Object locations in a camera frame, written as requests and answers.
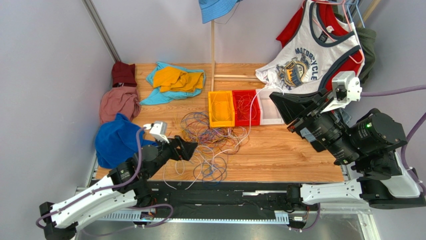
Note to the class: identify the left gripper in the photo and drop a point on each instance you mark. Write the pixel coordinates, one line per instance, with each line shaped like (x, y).
(186, 150)

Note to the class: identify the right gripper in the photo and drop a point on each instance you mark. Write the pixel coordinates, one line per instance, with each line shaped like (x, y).
(308, 115)

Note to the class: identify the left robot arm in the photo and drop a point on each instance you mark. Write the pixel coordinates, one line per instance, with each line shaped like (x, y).
(125, 186)

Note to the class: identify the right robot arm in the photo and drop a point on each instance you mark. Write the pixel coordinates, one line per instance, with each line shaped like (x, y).
(369, 147)

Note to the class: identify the white plastic bin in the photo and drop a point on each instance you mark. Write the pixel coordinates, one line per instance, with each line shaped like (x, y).
(269, 114)

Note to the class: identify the red plastic bin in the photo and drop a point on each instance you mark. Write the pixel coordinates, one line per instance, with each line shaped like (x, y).
(246, 107)

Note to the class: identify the yellow plastic bin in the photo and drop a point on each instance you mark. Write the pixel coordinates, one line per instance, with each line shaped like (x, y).
(221, 109)

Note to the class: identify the grey denim shorts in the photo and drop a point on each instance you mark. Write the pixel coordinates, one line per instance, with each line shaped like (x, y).
(341, 113)

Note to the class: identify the blue cloth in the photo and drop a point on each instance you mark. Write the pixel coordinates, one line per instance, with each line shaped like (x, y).
(116, 141)

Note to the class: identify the mustard yellow shirt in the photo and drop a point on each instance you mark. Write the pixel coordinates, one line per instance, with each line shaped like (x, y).
(172, 79)

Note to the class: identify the wooden stand pole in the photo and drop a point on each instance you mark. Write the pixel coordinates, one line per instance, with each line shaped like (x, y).
(217, 78)

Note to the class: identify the pink cloth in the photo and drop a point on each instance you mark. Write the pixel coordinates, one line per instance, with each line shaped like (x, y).
(123, 99)

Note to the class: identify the white motorcycle tank top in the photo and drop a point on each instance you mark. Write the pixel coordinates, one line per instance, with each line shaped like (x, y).
(289, 70)

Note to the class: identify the maroon cloth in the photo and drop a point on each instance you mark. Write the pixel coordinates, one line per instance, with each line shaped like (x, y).
(123, 75)

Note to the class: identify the olive green garment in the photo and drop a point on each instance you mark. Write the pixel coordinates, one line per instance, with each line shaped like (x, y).
(367, 38)

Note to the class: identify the pink clothes hanger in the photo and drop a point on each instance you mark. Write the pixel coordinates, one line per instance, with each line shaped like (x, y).
(310, 47)

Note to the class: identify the blue bucket hat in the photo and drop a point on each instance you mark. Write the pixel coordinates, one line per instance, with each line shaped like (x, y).
(214, 9)

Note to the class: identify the aluminium corner profile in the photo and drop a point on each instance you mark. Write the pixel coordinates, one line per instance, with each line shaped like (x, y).
(97, 20)

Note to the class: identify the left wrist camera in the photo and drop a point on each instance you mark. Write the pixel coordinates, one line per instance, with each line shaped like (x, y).
(158, 131)

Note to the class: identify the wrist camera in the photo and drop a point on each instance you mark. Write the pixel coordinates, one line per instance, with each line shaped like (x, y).
(346, 88)
(158, 131)

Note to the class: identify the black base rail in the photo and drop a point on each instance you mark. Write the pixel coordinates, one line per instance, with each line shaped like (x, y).
(229, 200)

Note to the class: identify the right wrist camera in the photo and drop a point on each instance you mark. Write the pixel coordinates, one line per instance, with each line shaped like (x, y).
(346, 88)

